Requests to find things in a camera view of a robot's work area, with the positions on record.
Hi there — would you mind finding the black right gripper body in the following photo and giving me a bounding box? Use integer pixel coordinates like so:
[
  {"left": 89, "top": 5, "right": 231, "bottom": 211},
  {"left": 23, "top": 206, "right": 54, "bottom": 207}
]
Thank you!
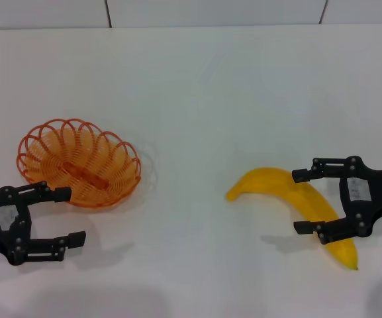
[{"left": 339, "top": 156, "right": 382, "bottom": 239}]

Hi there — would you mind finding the yellow banana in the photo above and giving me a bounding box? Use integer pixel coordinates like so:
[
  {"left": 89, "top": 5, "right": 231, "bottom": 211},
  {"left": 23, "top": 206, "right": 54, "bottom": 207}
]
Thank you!
[{"left": 225, "top": 167, "right": 359, "bottom": 271}]

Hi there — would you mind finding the orange woven plastic basket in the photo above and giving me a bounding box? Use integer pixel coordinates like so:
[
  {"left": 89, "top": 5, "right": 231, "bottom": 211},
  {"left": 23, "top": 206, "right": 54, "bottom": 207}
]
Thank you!
[{"left": 16, "top": 117, "right": 142, "bottom": 210}]

